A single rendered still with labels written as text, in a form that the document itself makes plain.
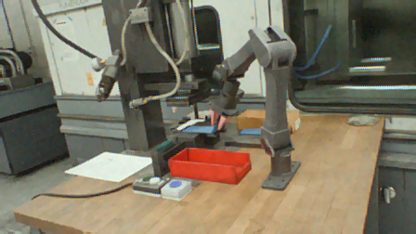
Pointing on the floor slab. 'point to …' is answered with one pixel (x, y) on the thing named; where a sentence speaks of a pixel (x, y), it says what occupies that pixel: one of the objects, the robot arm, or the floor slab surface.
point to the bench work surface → (238, 193)
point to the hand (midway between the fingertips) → (216, 126)
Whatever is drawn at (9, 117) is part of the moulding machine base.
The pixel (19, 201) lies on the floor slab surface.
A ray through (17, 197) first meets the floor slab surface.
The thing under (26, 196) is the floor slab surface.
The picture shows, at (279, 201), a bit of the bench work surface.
